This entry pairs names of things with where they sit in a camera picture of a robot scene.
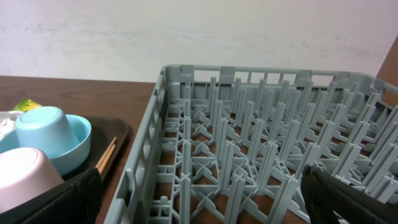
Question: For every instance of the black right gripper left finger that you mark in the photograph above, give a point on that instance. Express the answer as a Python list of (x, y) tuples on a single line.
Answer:
[(78, 200)]

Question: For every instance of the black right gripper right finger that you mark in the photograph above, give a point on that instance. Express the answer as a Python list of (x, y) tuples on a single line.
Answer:
[(326, 198)]

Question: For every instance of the green snack wrapper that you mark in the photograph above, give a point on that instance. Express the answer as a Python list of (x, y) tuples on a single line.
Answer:
[(26, 105)]

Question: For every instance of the grey dishwasher rack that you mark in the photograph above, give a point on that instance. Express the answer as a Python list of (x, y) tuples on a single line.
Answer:
[(229, 144)]

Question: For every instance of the light blue bowl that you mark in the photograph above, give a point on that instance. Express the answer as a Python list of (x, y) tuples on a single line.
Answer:
[(68, 161)]

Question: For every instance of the wooden chopstick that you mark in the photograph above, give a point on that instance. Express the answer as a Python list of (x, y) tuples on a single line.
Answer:
[(106, 159), (106, 151)]

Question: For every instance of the white cup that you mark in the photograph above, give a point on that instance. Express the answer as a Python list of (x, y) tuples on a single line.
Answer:
[(26, 173)]

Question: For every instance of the brown serving tray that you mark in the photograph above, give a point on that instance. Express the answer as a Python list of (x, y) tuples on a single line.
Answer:
[(103, 130)]

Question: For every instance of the light blue cup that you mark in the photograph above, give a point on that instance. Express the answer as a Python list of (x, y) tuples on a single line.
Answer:
[(46, 128)]

